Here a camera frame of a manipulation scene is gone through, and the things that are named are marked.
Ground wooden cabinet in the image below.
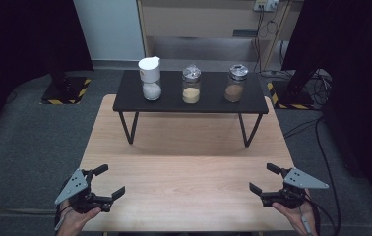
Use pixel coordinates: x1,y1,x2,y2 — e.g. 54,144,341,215
136,0,295,71

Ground white power strip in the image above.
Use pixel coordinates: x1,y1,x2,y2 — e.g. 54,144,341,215
253,0,279,13

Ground person's left hand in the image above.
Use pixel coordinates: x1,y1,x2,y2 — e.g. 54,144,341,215
55,200,103,236

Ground black hanging cables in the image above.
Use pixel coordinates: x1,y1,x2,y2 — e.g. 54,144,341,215
253,9,279,74

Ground person's right hand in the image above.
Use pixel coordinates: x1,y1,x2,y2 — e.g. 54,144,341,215
271,190,320,236

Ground white panel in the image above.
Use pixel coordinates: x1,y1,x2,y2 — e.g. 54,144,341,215
74,0,147,62

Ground tangle of cables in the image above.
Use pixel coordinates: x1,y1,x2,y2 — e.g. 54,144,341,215
308,70,334,107

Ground black raised shelf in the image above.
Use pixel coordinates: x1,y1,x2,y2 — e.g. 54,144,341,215
112,69,270,148

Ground silver-lidded jar of yellow powder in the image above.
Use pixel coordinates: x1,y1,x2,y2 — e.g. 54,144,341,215
181,64,203,105

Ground black curtain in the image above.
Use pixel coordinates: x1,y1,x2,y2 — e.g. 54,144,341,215
280,0,372,214
0,0,95,146

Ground white-lidded jar of white powder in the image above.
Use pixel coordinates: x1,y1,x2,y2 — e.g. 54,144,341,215
138,55,162,101

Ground silver-lidded jar of brown powder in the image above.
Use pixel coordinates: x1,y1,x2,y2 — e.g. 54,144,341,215
223,63,250,103

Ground thin gray cable with dongle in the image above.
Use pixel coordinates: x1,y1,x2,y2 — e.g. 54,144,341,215
53,214,66,232
296,205,315,236

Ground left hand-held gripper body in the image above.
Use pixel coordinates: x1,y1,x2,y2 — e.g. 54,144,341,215
54,167,113,214

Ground long black floor cable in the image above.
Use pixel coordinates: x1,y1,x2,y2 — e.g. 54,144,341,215
314,116,342,236

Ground black floor cables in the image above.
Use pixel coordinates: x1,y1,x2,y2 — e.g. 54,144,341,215
282,116,323,140

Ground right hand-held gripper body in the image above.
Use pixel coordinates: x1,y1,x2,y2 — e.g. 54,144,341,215
259,167,330,210

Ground black stand with striped base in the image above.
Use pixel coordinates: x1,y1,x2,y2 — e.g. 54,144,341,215
266,58,326,110
39,48,93,106

